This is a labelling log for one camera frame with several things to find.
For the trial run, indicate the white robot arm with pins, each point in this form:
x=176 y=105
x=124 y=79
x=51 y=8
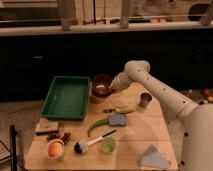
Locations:
x=197 y=148

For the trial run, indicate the grey cloth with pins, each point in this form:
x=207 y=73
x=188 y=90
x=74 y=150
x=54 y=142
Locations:
x=153 y=158

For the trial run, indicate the yellow banana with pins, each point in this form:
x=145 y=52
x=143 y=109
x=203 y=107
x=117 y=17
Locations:
x=121 y=110

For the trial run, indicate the white bowl with orange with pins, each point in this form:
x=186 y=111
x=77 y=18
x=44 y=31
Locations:
x=55 y=149

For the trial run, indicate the wooden block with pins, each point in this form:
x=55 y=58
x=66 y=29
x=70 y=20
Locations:
x=46 y=127

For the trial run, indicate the blue sponge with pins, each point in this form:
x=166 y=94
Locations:
x=117 y=120

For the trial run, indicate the green cup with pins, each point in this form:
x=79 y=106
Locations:
x=107 y=146

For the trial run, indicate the black stand pole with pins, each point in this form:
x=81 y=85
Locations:
x=13 y=148

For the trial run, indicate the green plastic tray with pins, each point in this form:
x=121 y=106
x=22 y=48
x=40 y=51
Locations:
x=67 y=98

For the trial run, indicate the white dish brush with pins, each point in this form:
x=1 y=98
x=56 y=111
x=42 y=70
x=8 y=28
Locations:
x=82 y=146

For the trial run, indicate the metal cup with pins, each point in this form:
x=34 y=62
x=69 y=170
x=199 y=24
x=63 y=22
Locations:
x=145 y=99

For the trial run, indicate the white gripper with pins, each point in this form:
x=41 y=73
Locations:
x=118 y=84

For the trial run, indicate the dark red bowl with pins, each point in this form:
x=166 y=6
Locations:
x=100 y=85

